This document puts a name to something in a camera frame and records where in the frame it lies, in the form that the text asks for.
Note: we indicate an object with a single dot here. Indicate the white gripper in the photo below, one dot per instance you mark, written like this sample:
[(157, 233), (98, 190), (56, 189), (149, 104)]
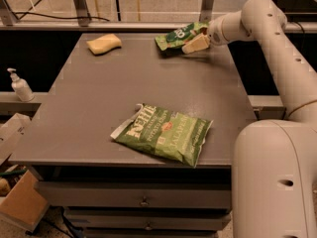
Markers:
[(215, 32)]

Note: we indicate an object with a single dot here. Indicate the white pump bottle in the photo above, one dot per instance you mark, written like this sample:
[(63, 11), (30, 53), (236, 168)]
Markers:
[(21, 86)]

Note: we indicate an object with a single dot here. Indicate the metal railing frame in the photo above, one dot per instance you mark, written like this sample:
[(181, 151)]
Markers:
[(136, 15)]

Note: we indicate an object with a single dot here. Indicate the green jalapeno chip bag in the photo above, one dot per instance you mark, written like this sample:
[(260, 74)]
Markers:
[(163, 133)]

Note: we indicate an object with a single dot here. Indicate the yellow sponge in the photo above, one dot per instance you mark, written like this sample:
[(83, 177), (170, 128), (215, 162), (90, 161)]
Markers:
[(104, 44)]

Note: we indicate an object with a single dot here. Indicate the green rice chip bag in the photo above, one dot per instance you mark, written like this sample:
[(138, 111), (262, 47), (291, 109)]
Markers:
[(179, 37)]

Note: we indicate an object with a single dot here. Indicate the cardboard box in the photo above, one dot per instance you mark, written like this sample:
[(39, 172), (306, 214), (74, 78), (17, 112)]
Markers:
[(20, 204)]

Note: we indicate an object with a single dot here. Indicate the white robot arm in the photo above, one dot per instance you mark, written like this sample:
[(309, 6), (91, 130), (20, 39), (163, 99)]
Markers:
[(275, 161)]

